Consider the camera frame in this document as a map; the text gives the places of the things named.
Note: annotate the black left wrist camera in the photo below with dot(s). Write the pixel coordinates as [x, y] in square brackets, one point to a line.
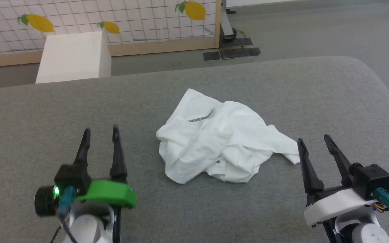
[71, 177]

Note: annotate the small black floor mat piece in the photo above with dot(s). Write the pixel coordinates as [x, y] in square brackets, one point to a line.
[211, 55]

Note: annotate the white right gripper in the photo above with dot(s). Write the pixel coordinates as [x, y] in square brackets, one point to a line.
[336, 206]

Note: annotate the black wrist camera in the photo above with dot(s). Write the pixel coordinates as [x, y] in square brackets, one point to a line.
[371, 179]
[71, 177]

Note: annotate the white box cabinet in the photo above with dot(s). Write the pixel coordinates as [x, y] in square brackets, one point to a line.
[73, 57]

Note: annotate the grey upholstered sofa surface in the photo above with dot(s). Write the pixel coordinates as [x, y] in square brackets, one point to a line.
[46, 118]

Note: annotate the black floor mat under post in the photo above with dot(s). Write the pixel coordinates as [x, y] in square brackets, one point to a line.
[243, 41]

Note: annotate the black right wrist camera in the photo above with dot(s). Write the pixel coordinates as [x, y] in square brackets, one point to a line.
[371, 179]

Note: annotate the large yellow lemon decoration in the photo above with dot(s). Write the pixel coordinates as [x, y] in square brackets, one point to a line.
[195, 10]
[41, 23]

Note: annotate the small yellow lemon decoration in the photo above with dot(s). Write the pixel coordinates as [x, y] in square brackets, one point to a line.
[111, 27]

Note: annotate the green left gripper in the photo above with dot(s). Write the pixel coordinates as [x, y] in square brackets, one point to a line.
[108, 192]

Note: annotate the wooden framed grid fence panel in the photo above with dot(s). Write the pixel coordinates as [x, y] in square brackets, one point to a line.
[164, 46]

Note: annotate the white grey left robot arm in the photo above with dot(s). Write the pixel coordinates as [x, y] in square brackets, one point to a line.
[88, 226]

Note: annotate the white t-shirt garment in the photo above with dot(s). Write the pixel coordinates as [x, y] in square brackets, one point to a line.
[214, 141]

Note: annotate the long black floor mat piece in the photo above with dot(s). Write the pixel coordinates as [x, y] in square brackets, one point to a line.
[240, 53]

